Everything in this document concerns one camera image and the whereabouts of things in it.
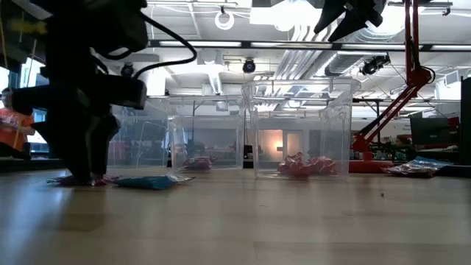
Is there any black computer monitor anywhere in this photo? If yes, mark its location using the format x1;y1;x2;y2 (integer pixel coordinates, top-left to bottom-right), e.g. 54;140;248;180
409;116;461;146

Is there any person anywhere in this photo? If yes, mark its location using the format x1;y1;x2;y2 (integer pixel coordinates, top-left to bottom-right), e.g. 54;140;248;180
0;87;37;159
393;133;419;161

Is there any blue candy bag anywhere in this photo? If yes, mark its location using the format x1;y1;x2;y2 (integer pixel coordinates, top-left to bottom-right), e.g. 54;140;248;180
408;155;456;170
115;174;195;191

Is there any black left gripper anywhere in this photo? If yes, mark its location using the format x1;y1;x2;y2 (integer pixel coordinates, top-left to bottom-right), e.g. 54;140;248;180
10;51;148;184

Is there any red articulated stand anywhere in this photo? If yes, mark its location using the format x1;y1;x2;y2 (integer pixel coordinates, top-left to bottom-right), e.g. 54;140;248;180
347;0;436;174

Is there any tall black cabinet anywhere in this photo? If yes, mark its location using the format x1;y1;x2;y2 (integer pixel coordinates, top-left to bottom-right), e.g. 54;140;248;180
459;75;471;166

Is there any white coiled cable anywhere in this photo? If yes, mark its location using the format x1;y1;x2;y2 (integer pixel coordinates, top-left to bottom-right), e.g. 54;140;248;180
214;6;236;32

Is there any silver pink candy bag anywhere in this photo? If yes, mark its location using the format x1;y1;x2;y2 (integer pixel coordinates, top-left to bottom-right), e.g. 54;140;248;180
381;163;437;179

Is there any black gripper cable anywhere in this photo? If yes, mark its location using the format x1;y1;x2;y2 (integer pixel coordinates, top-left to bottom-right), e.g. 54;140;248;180
93;13;199;80

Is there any long ceiling light strip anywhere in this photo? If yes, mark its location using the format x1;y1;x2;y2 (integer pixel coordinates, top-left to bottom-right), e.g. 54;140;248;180
146;38;471;52

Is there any purple candy bag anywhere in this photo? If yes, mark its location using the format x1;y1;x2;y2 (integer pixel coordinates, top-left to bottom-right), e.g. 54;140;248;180
182;155;219;172

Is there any silver ventilation duct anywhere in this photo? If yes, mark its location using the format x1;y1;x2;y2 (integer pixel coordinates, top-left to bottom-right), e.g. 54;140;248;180
323;29;406;77

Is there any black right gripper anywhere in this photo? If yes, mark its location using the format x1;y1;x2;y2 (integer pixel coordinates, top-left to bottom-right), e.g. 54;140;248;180
314;0;388;43

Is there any clear plastic bin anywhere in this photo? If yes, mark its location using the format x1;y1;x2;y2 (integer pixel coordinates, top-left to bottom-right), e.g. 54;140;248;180
106;96;174;169
167;94;247;174
241;78;362;181

